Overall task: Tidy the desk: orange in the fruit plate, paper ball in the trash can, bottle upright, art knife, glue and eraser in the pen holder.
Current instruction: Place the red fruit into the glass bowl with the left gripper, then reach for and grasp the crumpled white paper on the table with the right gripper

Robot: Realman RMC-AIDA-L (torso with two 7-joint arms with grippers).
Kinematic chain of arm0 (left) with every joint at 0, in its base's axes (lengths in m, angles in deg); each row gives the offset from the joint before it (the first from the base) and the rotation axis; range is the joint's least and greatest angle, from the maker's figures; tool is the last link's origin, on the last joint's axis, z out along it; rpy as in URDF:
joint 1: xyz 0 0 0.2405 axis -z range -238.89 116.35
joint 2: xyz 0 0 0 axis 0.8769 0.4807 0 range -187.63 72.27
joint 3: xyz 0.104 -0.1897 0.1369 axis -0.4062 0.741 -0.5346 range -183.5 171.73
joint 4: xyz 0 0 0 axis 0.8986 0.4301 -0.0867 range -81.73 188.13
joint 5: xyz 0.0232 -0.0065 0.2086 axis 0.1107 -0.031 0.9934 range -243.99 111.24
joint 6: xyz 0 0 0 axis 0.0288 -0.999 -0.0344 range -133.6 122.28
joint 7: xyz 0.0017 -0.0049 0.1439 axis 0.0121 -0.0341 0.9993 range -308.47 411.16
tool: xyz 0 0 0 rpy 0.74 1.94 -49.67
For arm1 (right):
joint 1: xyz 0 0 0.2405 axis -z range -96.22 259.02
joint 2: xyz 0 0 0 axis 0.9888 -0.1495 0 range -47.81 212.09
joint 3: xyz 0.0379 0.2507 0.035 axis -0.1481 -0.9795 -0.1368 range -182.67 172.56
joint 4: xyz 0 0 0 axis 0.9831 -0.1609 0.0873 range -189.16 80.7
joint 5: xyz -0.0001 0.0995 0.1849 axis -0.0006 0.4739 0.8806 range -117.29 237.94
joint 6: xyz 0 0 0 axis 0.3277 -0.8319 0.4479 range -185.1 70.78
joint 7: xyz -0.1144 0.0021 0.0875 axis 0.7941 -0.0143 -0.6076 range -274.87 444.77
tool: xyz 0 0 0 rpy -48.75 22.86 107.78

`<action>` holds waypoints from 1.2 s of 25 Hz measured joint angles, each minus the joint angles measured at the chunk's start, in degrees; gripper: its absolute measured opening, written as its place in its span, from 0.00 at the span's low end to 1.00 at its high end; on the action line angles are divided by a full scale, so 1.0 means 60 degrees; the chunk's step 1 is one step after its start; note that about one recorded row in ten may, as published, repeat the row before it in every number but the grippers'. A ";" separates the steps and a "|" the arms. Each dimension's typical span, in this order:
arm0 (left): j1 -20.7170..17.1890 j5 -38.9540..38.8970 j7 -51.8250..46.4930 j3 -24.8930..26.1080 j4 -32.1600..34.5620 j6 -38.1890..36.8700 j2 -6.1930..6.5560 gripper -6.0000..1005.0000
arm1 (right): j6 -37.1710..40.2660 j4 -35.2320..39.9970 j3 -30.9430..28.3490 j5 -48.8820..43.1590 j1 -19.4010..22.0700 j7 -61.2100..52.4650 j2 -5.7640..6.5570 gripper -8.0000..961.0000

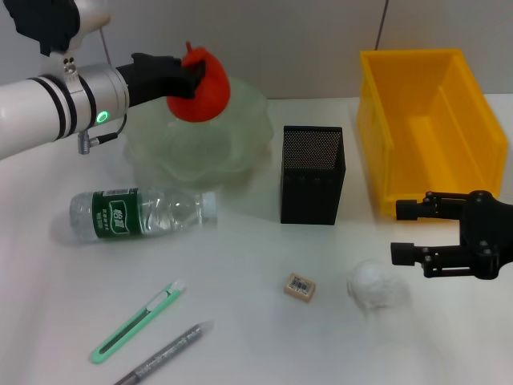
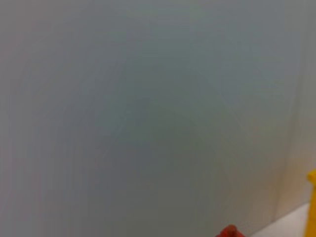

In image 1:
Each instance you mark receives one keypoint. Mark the mint green utility knife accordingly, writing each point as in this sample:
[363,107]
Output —
[132,325]

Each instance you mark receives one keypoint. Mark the yellow plastic bin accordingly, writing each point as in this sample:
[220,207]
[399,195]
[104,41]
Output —
[401,120]

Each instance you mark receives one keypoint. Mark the pale green glass fruit plate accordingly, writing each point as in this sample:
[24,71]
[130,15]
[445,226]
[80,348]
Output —
[224,152]

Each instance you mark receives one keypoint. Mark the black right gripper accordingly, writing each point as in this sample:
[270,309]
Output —
[485,228]

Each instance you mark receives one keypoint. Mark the clear green-label water bottle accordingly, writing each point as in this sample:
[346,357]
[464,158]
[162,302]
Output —
[116,216]

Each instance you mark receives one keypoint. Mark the white paper ball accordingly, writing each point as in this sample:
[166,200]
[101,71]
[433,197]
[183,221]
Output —
[372,286]

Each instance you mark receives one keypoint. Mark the black mesh pen holder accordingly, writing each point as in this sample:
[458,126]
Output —
[312,196]

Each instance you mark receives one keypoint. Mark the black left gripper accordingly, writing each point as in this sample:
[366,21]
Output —
[152,80]

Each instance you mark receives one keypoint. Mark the grey pen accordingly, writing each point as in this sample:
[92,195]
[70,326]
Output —
[168,353]

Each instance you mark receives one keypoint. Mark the beige eraser with barcode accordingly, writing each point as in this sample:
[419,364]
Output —
[298,288]

